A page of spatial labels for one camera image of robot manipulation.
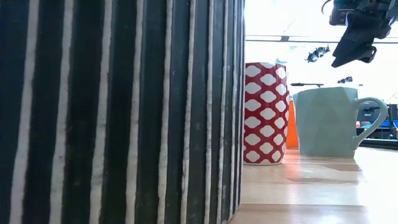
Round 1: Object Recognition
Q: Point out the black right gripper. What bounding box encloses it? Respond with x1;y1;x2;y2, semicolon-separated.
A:
330;0;398;68

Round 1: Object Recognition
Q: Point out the green faceted mug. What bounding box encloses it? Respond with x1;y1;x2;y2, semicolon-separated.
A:
292;86;389;159

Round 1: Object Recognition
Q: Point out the orange mug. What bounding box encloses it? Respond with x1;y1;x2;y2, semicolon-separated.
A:
285;98;300;149

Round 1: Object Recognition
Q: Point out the red white patterned mug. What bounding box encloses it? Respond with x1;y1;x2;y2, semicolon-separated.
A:
243;62;290;166

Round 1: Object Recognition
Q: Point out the black white striped mug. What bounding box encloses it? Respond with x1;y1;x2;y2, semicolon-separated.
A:
0;0;246;224

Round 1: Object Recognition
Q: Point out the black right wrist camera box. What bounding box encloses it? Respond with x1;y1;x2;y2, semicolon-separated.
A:
328;0;348;26

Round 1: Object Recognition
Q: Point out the black hanging camera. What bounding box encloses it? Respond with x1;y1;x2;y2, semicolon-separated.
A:
306;44;331;63

